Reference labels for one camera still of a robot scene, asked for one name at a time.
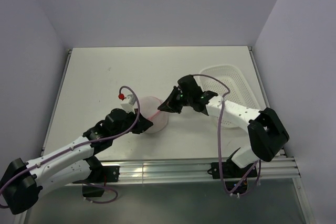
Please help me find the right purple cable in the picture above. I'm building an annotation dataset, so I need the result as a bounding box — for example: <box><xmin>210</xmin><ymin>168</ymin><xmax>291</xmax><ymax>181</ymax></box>
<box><xmin>191</xmin><ymin>73</ymin><xmax>262</xmax><ymax>196</ymax></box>

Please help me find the white perforated plastic basket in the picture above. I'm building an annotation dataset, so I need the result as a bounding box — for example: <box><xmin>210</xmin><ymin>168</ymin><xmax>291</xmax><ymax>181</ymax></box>
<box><xmin>199</xmin><ymin>63</ymin><xmax>260</xmax><ymax>130</ymax></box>

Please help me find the aluminium rail frame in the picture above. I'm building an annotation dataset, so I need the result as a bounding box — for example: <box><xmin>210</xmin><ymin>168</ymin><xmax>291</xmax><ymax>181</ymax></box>
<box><xmin>26</xmin><ymin>157</ymin><xmax>301</xmax><ymax>185</ymax></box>

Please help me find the white mesh laundry bag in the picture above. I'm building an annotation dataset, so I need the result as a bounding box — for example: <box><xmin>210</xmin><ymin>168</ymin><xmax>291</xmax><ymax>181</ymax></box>
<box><xmin>139</xmin><ymin>96</ymin><xmax>169</xmax><ymax>134</ymax></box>

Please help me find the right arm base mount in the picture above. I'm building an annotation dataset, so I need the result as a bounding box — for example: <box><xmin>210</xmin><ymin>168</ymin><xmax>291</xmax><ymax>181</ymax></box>
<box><xmin>222</xmin><ymin>149</ymin><xmax>261</xmax><ymax>197</ymax></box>

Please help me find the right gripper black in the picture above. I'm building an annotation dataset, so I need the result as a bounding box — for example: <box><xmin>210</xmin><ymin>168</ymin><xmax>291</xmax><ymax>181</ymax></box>
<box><xmin>159</xmin><ymin>86</ymin><xmax>193</xmax><ymax>114</ymax></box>

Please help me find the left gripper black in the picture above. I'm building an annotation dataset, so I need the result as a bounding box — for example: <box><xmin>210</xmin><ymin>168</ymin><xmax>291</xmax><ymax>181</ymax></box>
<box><xmin>111</xmin><ymin>108</ymin><xmax>153</xmax><ymax>139</ymax></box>

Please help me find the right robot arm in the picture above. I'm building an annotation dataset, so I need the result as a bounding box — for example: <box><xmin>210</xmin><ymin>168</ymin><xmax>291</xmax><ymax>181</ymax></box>
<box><xmin>158</xmin><ymin>74</ymin><xmax>290</xmax><ymax>177</ymax></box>

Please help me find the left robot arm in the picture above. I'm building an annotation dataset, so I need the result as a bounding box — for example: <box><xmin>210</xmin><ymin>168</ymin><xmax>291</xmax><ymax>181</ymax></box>
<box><xmin>1</xmin><ymin>109</ymin><xmax>153</xmax><ymax>215</ymax></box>

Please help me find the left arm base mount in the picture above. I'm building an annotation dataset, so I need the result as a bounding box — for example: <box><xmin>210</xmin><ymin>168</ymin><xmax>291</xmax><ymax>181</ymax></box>
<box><xmin>81</xmin><ymin>156</ymin><xmax>120</xmax><ymax>204</ymax></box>

